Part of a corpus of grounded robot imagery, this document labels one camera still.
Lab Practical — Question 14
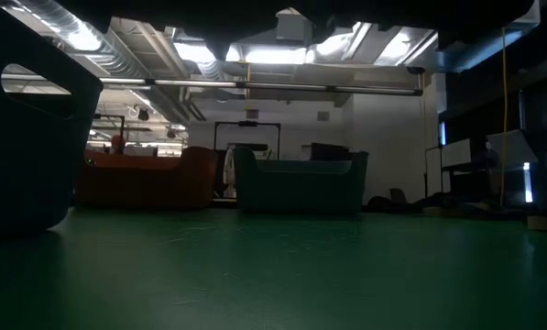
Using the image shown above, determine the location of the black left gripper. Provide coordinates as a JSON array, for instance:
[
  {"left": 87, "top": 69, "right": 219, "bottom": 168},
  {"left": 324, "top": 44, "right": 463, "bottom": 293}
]
[{"left": 181, "top": 0, "right": 283, "bottom": 61}]

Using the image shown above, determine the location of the ribbed silver ventilation duct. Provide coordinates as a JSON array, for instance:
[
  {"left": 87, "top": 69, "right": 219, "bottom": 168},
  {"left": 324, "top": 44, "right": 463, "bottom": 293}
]
[{"left": 6, "top": 0, "right": 191, "bottom": 125}]

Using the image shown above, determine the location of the orange plastic basket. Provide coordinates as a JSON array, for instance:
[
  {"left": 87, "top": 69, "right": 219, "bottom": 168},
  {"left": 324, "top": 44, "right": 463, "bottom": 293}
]
[{"left": 75, "top": 145, "right": 220, "bottom": 211}]

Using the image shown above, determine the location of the white panel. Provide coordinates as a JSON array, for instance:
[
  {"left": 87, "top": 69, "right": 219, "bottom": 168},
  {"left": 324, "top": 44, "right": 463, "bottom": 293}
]
[{"left": 440, "top": 137, "right": 474, "bottom": 169}]

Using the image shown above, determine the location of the blue-grey plastic basket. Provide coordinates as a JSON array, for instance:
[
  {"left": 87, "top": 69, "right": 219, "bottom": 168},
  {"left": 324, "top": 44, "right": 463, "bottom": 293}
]
[{"left": 0, "top": 0, "right": 105, "bottom": 237}]

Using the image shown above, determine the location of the white hanging cloth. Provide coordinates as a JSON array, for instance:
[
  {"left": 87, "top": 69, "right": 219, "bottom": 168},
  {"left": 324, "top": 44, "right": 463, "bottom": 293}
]
[{"left": 222, "top": 145, "right": 237, "bottom": 185}]

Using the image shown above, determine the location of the long metal ceiling pipe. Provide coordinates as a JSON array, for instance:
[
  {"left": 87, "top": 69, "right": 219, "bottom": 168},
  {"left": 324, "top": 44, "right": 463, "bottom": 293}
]
[{"left": 99, "top": 76, "right": 424, "bottom": 97}]

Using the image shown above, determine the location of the green table mat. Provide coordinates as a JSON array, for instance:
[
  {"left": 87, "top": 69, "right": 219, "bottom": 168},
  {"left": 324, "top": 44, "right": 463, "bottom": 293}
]
[{"left": 0, "top": 205, "right": 547, "bottom": 330}]

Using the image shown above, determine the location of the black monitor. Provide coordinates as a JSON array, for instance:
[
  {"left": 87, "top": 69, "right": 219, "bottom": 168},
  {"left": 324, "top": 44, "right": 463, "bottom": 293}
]
[{"left": 310, "top": 142, "right": 353, "bottom": 162}]

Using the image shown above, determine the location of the black metal frame stand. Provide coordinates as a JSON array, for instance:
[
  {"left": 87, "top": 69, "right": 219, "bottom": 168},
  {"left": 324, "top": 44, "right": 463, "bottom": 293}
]
[
  {"left": 93, "top": 114, "right": 126, "bottom": 156},
  {"left": 213, "top": 120, "right": 282, "bottom": 161}
]

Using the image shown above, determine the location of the person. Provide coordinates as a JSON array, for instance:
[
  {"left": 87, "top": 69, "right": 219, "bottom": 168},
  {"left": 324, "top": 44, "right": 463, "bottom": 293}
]
[{"left": 109, "top": 134, "right": 127, "bottom": 155}]

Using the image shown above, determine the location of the teal plastic basket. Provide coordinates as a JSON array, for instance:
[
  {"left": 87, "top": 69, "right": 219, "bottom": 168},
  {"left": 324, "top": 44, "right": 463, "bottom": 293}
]
[{"left": 234, "top": 146, "right": 370, "bottom": 215}]

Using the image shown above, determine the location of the blue ceiling beam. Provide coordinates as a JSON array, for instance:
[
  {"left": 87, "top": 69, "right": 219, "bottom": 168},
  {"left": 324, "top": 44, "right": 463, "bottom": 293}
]
[{"left": 431, "top": 31, "right": 508, "bottom": 74}]

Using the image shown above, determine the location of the grey ceiling box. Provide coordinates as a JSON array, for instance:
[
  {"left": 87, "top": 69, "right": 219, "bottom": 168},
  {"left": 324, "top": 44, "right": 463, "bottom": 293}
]
[{"left": 275, "top": 6, "right": 313, "bottom": 42}]

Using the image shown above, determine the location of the ceiling light panel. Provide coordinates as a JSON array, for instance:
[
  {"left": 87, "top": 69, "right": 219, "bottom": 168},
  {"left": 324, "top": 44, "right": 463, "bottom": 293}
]
[
  {"left": 244, "top": 45, "right": 309, "bottom": 66},
  {"left": 174, "top": 42, "right": 243, "bottom": 63}
]

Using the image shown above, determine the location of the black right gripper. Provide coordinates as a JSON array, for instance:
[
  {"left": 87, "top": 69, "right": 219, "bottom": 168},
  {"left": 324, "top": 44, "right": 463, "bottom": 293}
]
[{"left": 295, "top": 0, "right": 393, "bottom": 46}]

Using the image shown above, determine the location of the grey panel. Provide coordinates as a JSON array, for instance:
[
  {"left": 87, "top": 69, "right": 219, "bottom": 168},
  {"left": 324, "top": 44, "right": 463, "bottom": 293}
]
[{"left": 486, "top": 129, "right": 540, "bottom": 167}]

